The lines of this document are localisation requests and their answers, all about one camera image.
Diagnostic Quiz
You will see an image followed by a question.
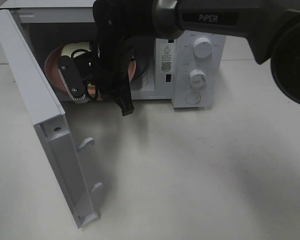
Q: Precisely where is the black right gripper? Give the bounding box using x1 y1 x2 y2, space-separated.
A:
92 37 135 117

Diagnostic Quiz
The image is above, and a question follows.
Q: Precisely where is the white bread sandwich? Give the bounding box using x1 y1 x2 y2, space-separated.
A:
61 41 91 58

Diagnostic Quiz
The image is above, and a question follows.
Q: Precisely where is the round door release button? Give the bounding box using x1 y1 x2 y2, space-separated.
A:
185 92 201 105

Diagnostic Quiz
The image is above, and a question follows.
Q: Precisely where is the pink round plate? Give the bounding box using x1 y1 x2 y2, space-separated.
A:
44 44 136 101

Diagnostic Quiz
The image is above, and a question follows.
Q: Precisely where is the white microwave door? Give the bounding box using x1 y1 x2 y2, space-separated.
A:
0 9 98 228

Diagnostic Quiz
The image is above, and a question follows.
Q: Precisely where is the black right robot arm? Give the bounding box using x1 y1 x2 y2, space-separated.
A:
91 0 300 116

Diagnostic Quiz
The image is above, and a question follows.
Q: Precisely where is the glass microwave turntable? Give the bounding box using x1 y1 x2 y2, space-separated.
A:
132 50 150 81

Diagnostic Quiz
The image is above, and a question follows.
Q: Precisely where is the white warning label sticker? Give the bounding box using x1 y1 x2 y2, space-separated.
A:
159 44 174 73

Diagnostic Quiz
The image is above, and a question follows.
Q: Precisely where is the lower white dial knob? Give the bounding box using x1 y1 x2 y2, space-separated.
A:
189 69 206 88

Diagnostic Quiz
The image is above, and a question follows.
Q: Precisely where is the white dial knob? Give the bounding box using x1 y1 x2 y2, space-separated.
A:
193 36 213 59
189 69 206 88

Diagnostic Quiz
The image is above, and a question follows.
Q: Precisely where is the upper white dial knob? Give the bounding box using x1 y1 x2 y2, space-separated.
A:
193 36 213 59

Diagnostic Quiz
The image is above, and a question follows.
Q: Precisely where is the black camera cable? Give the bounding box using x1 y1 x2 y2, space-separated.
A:
69 34 141 102

